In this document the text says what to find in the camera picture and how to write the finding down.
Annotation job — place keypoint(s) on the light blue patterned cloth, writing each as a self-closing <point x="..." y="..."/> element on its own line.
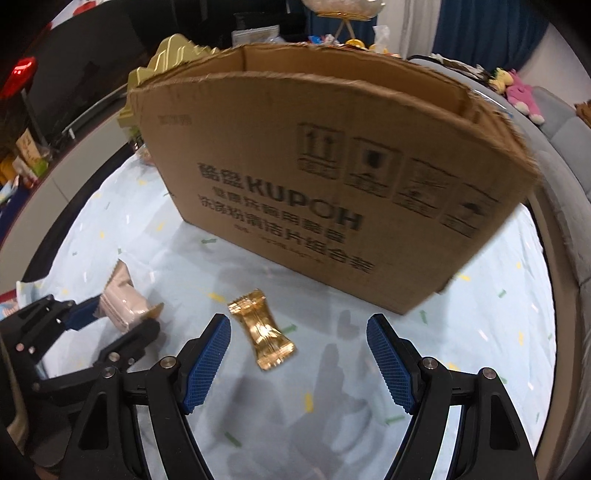
<point x="138" y="240"/>

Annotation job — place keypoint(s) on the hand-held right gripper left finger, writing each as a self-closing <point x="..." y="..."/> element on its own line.
<point x="207" y="364"/>

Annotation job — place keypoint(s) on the beige pink snack packet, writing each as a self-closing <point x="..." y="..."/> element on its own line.
<point x="122" y="302"/>

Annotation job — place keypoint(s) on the gold candy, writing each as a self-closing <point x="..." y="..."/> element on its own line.
<point x="261" y="330"/>

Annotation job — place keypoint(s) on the red heart balloon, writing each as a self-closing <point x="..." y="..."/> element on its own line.
<point x="23" y="76"/>

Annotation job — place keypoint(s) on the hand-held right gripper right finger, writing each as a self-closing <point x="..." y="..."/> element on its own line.
<point x="390" y="364"/>

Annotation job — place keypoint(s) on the pink plush toy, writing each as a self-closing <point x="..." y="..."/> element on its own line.
<point x="521" y="94"/>

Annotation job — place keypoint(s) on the beige printed snack bag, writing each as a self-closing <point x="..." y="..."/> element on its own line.
<point x="25" y="145"/>

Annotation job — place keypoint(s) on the gold lid candy container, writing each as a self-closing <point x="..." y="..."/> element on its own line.
<point x="157" y="69"/>

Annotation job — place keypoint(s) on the pile of loose snack packets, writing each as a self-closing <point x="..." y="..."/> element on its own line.
<point x="323" y="40"/>

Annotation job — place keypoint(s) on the grey curved sofa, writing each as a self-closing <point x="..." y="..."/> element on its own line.
<point x="568" y="152"/>

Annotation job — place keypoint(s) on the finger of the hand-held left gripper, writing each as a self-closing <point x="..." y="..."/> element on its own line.
<point x="134" y="341"/>
<point x="85" y="312"/>

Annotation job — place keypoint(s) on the blue curtain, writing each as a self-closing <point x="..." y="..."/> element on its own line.
<point x="489" y="27"/>

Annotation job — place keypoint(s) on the brown teddy bear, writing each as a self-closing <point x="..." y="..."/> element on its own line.
<point x="582" y="110"/>

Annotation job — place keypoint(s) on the grey black television cabinet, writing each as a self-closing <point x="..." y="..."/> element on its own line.
<point x="69" y="152"/>

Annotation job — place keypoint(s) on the black curved television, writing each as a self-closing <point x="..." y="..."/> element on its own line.
<point x="83" y="69"/>

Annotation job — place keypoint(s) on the brown cardboard box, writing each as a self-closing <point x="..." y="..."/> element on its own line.
<point x="323" y="184"/>

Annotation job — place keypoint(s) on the yellow plush toy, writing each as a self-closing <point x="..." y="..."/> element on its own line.
<point x="501" y="79"/>

